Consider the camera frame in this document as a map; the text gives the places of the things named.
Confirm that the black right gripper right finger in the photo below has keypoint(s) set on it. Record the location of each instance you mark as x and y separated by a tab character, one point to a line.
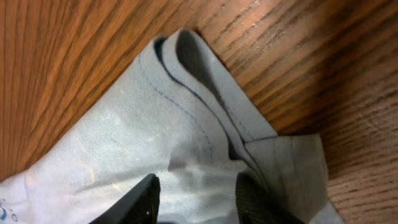
255	206

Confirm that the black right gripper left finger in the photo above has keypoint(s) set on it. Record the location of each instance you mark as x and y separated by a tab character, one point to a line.
139	206

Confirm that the light blue t-shirt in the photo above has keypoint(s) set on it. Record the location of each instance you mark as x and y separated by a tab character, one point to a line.
176	112

